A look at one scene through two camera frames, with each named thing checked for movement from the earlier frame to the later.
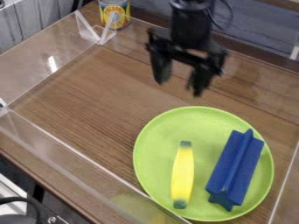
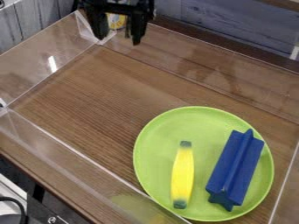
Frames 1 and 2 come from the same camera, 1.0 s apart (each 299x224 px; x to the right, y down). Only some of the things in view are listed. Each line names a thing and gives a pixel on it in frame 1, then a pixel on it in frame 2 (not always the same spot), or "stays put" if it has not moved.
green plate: x=207 y=126 stays put
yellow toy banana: x=181 y=175 stays put
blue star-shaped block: x=235 y=171 stays put
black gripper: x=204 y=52 -> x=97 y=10
